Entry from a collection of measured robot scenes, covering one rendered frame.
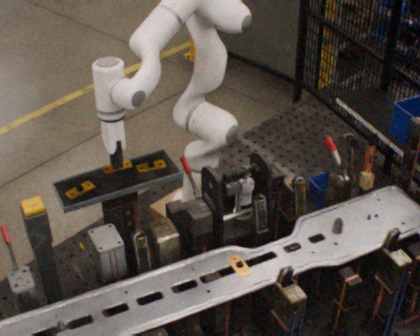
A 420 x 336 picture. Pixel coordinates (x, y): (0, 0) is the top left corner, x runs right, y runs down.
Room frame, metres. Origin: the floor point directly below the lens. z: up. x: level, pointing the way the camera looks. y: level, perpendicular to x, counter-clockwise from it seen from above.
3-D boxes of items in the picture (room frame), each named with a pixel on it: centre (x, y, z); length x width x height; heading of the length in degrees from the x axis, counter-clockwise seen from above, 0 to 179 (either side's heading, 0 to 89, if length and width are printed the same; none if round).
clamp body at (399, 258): (1.29, -0.55, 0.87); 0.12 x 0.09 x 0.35; 26
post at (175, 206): (1.45, 0.08, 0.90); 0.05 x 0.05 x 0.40; 26
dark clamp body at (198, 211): (1.46, 0.02, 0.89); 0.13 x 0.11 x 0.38; 26
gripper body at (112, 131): (1.50, 0.25, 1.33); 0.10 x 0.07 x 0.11; 22
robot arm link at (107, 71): (1.50, 0.25, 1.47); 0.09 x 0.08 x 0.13; 49
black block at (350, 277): (1.26, -0.42, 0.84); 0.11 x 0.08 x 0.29; 26
